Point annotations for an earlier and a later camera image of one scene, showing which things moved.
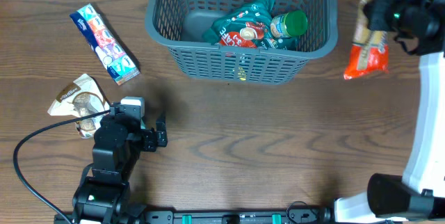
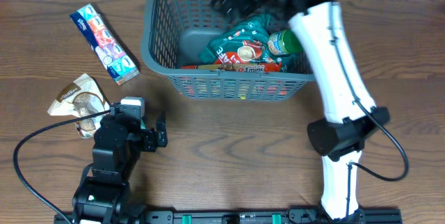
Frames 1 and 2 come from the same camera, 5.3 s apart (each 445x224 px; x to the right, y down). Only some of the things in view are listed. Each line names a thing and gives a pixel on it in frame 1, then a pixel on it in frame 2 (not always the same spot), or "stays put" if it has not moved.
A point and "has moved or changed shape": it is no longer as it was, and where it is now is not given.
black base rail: [225, 216] stays put
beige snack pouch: [82, 97] stays put
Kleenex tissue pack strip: [117, 62] stays put
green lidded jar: [290, 24] has moved or changed shape
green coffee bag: [249, 26] has moved or changed shape
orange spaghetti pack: [369, 53] to [243, 67]
